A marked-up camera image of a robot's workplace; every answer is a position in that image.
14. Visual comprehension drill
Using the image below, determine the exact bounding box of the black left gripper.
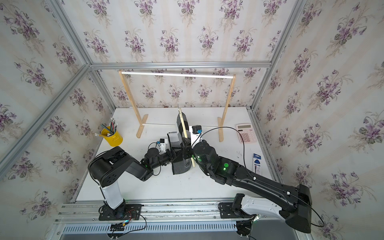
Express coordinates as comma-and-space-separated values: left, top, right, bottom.
151, 150, 184, 173

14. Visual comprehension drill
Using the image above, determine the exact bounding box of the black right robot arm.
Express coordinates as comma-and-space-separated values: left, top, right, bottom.
183, 140, 312, 234

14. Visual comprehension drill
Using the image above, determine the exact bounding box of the aluminium mounting rail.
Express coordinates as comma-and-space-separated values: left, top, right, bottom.
46, 198, 312, 240

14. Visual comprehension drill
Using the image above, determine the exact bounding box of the coloured pencils bunch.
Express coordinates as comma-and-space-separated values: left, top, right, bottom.
94, 118, 117, 137

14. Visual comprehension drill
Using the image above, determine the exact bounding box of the pink calculator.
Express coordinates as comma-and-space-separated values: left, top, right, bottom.
236, 123, 258, 144

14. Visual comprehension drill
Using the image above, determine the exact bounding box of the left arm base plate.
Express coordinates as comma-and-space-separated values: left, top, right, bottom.
99, 201, 143, 221

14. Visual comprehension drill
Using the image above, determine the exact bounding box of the black white checkered scarf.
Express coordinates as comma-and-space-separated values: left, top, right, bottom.
167, 113, 192, 175

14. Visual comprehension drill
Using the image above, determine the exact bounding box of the wooden clothes rack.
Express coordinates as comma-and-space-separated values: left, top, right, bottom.
118, 70, 237, 143

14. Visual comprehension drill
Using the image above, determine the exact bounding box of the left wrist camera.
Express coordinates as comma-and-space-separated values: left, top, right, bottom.
156, 139, 169, 153

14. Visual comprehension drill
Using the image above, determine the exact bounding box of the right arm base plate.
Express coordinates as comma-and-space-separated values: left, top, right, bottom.
218, 194, 257, 219

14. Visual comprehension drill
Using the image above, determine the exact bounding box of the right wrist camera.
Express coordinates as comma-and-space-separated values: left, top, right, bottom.
190, 125, 202, 139

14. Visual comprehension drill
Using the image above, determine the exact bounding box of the blue white product box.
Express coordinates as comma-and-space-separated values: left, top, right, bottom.
253, 154, 262, 175

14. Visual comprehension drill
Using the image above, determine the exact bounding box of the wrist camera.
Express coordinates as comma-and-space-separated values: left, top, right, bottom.
190, 125, 202, 139
156, 139, 169, 153

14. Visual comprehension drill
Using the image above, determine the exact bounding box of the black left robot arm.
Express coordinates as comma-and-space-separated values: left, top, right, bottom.
88, 147, 177, 210

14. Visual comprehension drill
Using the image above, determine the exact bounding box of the yellow pencil cup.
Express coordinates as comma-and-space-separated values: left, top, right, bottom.
101, 129, 123, 147

